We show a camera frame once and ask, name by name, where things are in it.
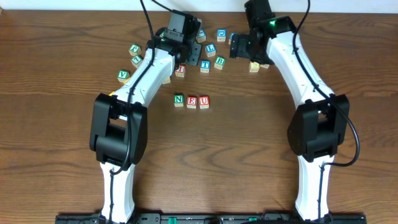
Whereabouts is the red I block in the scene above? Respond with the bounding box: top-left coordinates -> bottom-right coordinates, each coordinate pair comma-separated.
175,65 -> 186,78

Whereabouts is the red E block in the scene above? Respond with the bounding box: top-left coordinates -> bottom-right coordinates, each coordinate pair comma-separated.
187,96 -> 198,109

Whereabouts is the green N block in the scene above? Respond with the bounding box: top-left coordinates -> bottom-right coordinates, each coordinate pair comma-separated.
174,95 -> 184,107

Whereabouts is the red U block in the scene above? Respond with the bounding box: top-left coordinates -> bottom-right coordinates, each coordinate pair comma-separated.
199,96 -> 210,109

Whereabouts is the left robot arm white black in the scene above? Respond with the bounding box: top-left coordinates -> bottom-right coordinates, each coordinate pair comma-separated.
90,37 -> 202,223

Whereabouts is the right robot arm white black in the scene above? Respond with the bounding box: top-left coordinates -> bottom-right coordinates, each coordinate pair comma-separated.
229,13 -> 350,222

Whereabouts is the blue T block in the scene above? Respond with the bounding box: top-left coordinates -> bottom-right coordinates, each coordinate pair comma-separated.
200,60 -> 211,73

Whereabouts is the blue D block tilted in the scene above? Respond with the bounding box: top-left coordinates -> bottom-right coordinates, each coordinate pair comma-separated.
228,32 -> 235,45

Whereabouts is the blue l block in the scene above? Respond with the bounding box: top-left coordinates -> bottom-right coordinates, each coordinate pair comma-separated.
205,44 -> 216,57
197,29 -> 206,43

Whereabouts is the blue L block top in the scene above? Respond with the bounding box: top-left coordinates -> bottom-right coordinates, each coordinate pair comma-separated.
197,29 -> 206,43

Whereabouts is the yellow S block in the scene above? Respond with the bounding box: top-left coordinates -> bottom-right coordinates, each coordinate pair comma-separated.
249,62 -> 260,73

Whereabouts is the green B block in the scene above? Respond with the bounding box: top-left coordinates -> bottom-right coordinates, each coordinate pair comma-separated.
215,56 -> 226,70

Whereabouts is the green J block right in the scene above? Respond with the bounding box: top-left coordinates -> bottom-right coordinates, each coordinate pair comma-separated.
260,64 -> 270,69

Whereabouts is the green j block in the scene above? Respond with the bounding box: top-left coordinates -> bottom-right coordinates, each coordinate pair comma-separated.
260,64 -> 270,69
129,44 -> 142,57

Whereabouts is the yellow O block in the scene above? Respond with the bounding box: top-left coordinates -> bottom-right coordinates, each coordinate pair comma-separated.
163,77 -> 171,84

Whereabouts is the green 7 block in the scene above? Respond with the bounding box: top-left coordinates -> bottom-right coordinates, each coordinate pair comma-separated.
131,55 -> 143,68

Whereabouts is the green J block left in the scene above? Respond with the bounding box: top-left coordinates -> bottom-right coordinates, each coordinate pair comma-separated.
129,44 -> 142,57

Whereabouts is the green V block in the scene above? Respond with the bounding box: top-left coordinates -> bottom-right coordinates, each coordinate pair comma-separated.
117,70 -> 130,83

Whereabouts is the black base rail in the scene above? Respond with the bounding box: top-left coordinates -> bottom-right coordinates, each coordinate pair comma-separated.
55,211 -> 368,224

